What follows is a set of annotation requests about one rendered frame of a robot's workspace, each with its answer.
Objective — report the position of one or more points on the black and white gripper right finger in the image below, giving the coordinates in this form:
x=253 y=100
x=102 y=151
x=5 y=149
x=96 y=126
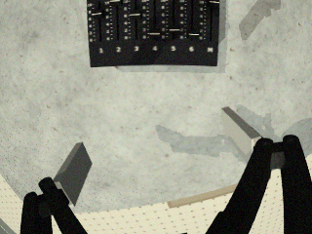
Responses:
x=262 y=156

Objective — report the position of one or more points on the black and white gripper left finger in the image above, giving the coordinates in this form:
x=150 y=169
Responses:
x=67 y=186

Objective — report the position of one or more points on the black lighting desk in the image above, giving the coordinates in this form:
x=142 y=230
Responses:
x=159 y=32

